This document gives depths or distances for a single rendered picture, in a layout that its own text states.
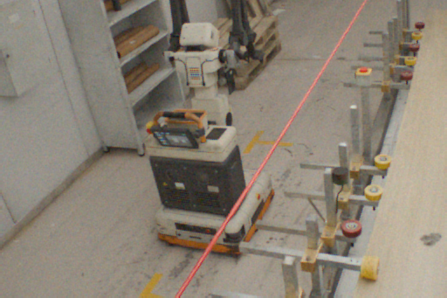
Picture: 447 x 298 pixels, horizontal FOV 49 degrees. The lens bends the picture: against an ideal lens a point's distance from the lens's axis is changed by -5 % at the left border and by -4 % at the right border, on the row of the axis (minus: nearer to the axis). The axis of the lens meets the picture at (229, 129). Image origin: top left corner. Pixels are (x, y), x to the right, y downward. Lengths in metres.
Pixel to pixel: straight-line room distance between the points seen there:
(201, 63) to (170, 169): 0.68
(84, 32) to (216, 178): 1.95
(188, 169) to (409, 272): 1.66
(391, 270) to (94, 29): 3.19
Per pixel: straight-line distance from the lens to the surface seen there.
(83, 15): 4.36
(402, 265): 1.92
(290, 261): 1.61
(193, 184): 3.17
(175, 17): 3.38
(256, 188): 3.45
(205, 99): 3.28
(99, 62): 4.44
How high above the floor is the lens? 2.24
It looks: 28 degrees down
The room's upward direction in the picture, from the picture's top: 11 degrees counter-clockwise
